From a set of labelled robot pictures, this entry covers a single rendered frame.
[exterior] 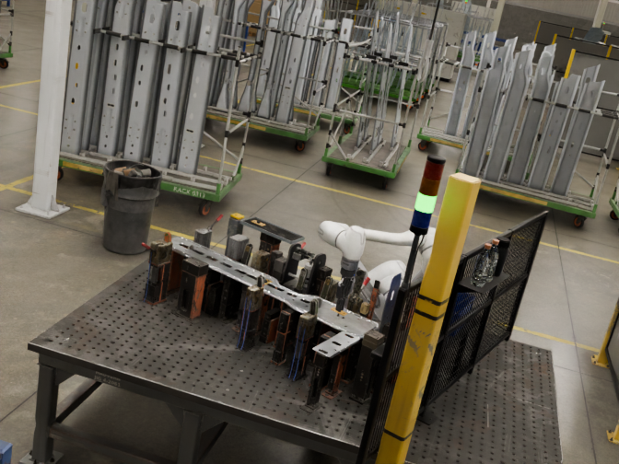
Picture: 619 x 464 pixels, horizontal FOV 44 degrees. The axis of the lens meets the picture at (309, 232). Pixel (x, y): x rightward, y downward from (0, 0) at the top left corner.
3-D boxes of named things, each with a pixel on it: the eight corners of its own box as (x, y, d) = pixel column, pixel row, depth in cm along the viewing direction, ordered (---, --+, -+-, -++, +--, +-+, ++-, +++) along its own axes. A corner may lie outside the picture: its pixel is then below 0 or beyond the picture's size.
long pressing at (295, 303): (153, 244, 437) (153, 241, 437) (180, 237, 456) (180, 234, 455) (360, 341, 373) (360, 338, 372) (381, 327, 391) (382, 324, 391)
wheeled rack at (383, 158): (391, 193, 1009) (422, 59, 952) (318, 175, 1025) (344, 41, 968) (407, 164, 1187) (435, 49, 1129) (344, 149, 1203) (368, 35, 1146)
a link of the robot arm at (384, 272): (373, 272, 485) (402, 255, 478) (386, 298, 479) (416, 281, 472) (364, 270, 471) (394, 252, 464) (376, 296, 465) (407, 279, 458)
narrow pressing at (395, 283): (376, 340, 374) (391, 276, 363) (386, 333, 383) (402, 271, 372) (377, 341, 374) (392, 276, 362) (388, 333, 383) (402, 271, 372)
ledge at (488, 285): (449, 292, 348) (460, 256, 342) (478, 274, 377) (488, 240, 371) (480, 305, 341) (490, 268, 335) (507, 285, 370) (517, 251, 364)
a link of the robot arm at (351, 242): (366, 260, 381) (347, 249, 390) (372, 230, 376) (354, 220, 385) (350, 261, 374) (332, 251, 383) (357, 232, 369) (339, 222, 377)
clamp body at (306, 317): (281, 376, 385) (294, 314, 373) (295, 368, 394) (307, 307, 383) (296, 384, 380) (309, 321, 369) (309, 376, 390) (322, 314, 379)
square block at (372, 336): (348, 398, 377) (363, 332, 365) (356, 392, 383) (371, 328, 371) (362, 405, 373) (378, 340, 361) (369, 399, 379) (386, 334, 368)
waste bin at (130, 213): (83, 248, 659) (90, 167, 635) (113, 230, 709) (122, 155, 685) (136, 263, 650) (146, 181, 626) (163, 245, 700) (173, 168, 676)
